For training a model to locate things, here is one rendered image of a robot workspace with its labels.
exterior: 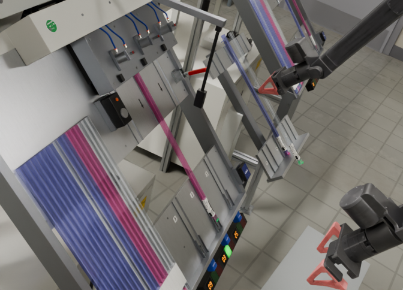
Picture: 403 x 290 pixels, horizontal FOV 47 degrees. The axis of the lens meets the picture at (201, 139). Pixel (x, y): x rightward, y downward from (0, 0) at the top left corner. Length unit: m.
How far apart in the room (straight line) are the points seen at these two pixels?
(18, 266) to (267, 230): 1.46
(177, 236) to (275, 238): 1.31
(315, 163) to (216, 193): 1.76
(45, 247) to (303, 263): 0.90
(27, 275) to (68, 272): 0.40
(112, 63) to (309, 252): 0.92
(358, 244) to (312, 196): 1.90
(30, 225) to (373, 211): 0.63
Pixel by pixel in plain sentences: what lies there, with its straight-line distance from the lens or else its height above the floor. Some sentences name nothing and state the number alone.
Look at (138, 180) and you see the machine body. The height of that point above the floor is 0.62.
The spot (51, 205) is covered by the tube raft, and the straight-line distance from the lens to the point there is 0.95.
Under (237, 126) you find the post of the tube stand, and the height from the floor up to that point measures 0.76.
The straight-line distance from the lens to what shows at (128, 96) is 1.20.
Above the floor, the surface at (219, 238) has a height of 0.73.
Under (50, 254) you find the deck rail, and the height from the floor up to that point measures 0.96.
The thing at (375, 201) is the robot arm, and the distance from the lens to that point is 0.89.
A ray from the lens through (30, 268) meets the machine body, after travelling 1.37.
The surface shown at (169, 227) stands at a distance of 1.22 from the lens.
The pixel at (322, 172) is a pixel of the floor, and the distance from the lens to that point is 3.07.
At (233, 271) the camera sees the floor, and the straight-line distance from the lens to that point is 2.27.
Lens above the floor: 1.72
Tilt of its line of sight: 36 degrees down
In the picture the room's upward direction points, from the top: 16 degrees clockwise
